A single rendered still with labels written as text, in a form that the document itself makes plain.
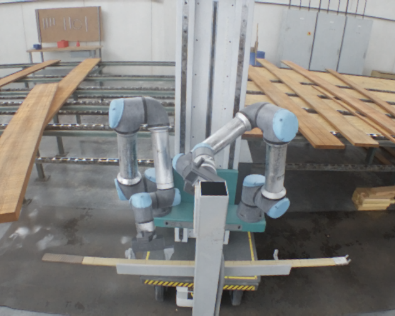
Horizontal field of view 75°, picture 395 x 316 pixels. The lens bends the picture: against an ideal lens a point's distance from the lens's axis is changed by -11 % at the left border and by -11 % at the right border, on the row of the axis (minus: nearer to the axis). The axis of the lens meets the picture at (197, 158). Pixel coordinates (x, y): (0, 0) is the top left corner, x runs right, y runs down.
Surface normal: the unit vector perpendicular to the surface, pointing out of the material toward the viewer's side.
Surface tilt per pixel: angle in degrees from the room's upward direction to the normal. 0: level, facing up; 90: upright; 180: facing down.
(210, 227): 90
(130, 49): 91
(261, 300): 0
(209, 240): 90
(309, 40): 90
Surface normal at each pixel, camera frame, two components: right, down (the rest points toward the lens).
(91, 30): 0.02, 0.46
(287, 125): 0.50, 0.30
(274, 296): 0.04, -0.89
